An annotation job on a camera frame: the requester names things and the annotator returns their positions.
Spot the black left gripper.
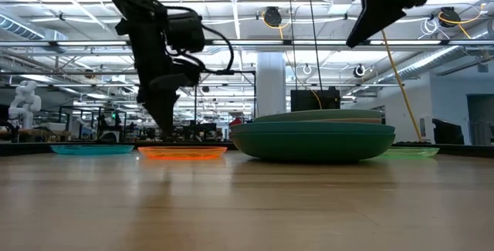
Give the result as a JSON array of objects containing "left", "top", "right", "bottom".
[{"left": 115, "top": 11, "right": 202, "bottom": 139}]

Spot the translucent blue plate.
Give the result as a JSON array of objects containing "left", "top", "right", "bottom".
[{"left": 49, "top": 144, "right": 135, "bottom": 156}]

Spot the opaque pink plate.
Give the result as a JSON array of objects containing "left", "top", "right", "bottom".
[{"left": 308, "top": 117, "right": 383, "bottom": 125}]

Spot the opaque mint green plate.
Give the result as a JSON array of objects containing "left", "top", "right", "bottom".
[{"left": 253, "top": 108, "right": 383, "bottom": 124}]

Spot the large dark green plate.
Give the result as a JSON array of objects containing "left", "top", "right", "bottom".
[{"left": 230, "top": 121, "right": 397, "bottom": 164}]

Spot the translucent orange plate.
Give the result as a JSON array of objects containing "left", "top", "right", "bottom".
[{"left": 137, "top": 145, "right": 228, "bottom": 161}]

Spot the black perforated computer box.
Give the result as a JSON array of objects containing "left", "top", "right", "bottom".
[{"left": 289, "top": 88, "right": 341, "bottom": 112}]

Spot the white round pillar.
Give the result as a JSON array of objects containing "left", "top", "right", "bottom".
[{"left": 256, "top": 52, "right": 287, "bottom": 118}]

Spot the black office chair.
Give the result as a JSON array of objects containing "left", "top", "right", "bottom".
[{"left": 431, "top": 118, "right": 465, "bottom": 145}]

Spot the translucent green plate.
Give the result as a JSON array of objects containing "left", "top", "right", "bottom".
[{"left": 380, "top": 146, "right": 440, "bottom": 158}]

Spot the grey door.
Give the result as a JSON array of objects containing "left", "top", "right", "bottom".
[{"left": 466, "top": 93, "right": 494, "bottom": 146}]

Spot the black cable with coil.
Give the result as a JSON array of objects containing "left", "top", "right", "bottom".
[{"left": 306, "top": 0, "right": 324, "bottom": 92}]

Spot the yellow cable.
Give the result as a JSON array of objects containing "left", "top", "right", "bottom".
[{"left": 380, "top": 29, "right": 424, "bottom": 143}]

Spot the silver ventilation duct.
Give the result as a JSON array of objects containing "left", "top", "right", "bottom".
[
  {"left": 380, "top": 19, "right": 494, "bottom": 86},
  {"left": 0, "top": 13, "right": 69, "bottom": 53}
]

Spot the thin black hanging cable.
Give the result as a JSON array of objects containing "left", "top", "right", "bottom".
[{"left": 287, "top": 0, "right": 299, "bottom": 90}]

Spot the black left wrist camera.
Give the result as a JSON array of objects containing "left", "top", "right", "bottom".
[{"left": 165, "top": 10, "right": 206, "bottom": 54}]

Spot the black gantry frame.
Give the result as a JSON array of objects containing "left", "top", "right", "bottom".
[{"left": 194, "top": 69, "right": 258, "bottom": 120}]

